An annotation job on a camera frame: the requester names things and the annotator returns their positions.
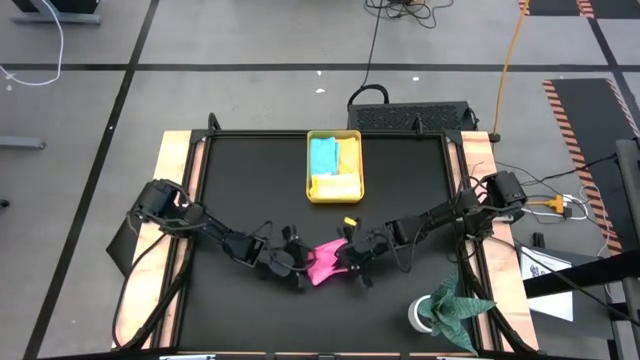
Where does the yellow plastic bin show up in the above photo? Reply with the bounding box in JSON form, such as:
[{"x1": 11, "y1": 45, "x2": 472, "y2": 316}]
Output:
[{"x1": 305, "y1": 129, "x2": 366, "y2": 206}]

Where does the orange microfiber towel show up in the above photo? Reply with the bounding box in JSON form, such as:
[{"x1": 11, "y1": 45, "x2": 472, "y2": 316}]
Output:
[{"x1": 334, "y1": 137, "x2": 361, "y2": 176}]

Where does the grey metal floor bar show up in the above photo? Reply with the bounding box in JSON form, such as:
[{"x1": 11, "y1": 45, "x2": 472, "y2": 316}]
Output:
[
  {"x1": 9, "y1": 0, "x2": 102, "y2": 26},
  {"x1": 0, "y1": 134, "x2": 48, "y2": 151}
]

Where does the yellow microfiber towel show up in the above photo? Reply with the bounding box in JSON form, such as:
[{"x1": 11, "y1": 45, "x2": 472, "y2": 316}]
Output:
[{"x1": 309, "y1": 171, "x2": 363, "y2": 201}]

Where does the white plant pot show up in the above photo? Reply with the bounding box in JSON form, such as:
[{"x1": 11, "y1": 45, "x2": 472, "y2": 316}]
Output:
[{"x1": 406, "y1": 294, "x2": 436, "y2": 335}]

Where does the white floor cable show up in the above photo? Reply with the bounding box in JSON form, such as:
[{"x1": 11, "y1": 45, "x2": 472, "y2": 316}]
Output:
[{"x1": 0, "y1": 0, "x2": 67, "y2": 88}]

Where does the black hazard-striped floor mat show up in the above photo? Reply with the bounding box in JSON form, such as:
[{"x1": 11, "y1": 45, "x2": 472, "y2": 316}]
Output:
[
  {"x1": 517, "y1": 0, "x2": 640, "y2": 20},
  {"x1": 541, "y1": 77, "x2": 640, "y2": 257}
]

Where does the black frame pole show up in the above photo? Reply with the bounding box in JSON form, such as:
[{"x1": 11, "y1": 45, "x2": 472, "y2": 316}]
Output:
[{"x1": 522, "y1": 247, "x2": 640, "y2": 300}]

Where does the black cable bundle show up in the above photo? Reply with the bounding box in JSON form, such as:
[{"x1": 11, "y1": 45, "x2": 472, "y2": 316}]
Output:
[{"x1": 363, "y1": 0, "x2": 455, "y2": 30}]

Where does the white paper sheet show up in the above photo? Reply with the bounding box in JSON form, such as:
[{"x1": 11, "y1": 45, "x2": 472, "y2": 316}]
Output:
[{"x1": 519, "y1": 245, "x2": 575, "y2": 323}]

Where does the pink microfiber towel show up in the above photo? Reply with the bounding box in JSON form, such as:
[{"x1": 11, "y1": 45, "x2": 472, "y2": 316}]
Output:
[{"x1": 305, "y1": 237, "x2": 351, "y2": 288}]

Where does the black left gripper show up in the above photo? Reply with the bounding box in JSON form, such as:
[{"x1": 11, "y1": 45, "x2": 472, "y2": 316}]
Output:
[{"x1": 256, "y1": 224, "x2": 312, "y2": 295}]

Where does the green striped-leaf plant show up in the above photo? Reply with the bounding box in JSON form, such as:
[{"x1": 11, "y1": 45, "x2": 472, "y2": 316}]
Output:
[{"x1": 416, "y1": 272, "x2": 498, "y2": 354}]

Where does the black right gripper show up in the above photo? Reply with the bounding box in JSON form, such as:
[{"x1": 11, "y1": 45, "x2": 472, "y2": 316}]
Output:
[{"x1": 338, "y1": 215, "x2": 397, "y2": 291}]

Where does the wooden side board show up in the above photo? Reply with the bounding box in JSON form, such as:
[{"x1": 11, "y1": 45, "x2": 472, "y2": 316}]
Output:
[
  {"x1": 110, "y1": 130, "x2": 207, "y2": 351},
  {"x1": 458, "y1": 130, "x2": 540, "y2": 352}
]

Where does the black floor cable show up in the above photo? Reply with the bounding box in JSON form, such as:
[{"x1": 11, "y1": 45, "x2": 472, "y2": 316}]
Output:
[{"x1": 346, "y1": 14, "x2": 391, "y2": 110}]

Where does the blue microfiber towel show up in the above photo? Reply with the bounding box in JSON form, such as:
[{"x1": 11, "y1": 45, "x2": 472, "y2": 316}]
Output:
[{"x1": 309, "y1": 136, "x2": 342, "y2": 177}]

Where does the orange floor cable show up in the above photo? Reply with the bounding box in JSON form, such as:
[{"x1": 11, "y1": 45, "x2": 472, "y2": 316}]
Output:
[{"x1": 491, "y1": 0, "x2": 531, "y2": 142}]

